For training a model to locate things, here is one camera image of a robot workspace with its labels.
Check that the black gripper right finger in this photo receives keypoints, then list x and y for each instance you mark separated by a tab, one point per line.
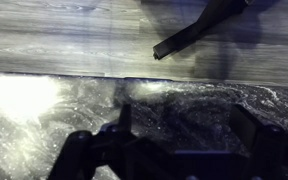
270	150

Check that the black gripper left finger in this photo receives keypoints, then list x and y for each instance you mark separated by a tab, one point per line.
80	153

